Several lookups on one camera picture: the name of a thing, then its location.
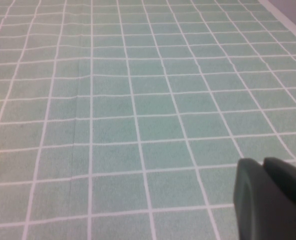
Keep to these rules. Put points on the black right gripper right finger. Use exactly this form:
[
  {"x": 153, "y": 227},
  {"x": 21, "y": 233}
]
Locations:
[{"x": 288, "y": 175}]

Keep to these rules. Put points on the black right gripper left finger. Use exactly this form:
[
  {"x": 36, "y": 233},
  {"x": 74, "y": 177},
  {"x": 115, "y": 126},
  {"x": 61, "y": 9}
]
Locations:
[{"x": 253, "y": 210}]

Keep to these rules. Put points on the green checkered tablecloth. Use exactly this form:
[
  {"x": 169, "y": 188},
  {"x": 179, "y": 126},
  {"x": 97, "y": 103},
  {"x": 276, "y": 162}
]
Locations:
[{"x": 137, "y": 125}]

